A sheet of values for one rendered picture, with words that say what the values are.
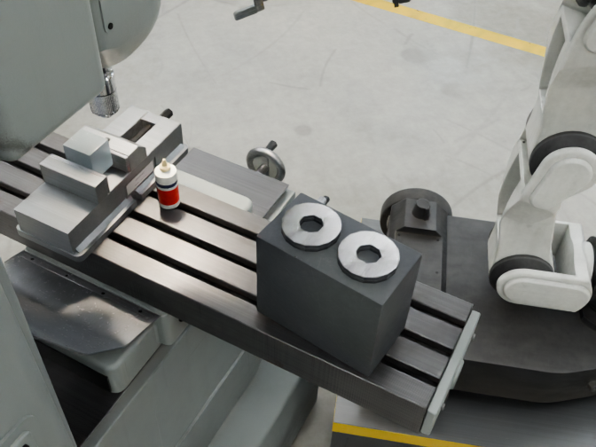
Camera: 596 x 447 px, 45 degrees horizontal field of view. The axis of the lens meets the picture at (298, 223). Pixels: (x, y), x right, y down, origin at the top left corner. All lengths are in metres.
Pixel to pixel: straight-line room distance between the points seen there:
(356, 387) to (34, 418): 0.48
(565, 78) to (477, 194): 1.59
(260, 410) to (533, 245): 0.84
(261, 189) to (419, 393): 0.74
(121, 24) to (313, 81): 2.38
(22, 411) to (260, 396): 1.07
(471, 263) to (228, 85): 1.79
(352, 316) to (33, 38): 0.56
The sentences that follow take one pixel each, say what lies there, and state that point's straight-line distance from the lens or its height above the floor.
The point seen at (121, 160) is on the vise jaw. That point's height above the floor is 1.06.
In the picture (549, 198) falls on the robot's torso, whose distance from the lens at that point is 1.49.
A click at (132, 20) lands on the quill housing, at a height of 1.40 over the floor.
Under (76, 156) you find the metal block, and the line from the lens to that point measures 1.33.
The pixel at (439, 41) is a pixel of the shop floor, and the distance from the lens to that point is 3.76.
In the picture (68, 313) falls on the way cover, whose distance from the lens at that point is 1.32.
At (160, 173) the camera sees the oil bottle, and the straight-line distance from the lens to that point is 1.33.
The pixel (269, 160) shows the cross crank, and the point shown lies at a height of 0.68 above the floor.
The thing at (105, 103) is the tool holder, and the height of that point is 1.23.
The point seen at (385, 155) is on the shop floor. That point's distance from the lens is 3.00.
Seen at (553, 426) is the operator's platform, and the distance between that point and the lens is 1.86.
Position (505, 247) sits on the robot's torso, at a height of 0.77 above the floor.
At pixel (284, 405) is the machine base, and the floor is 0.20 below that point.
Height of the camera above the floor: 1.93
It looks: 46 degrees down
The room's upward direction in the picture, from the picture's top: 3 degrees clockwise
